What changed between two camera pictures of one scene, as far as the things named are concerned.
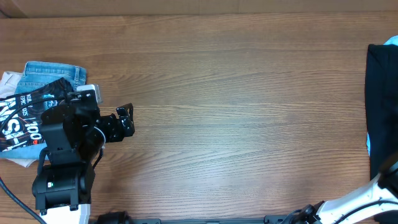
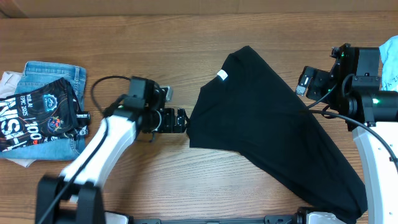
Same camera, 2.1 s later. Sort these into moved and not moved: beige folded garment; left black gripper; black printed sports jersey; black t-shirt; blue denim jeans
Moved: left black gripper; black t-shirt
Not moved: black printed sports jersey; beige folded garment; blue denim jeans
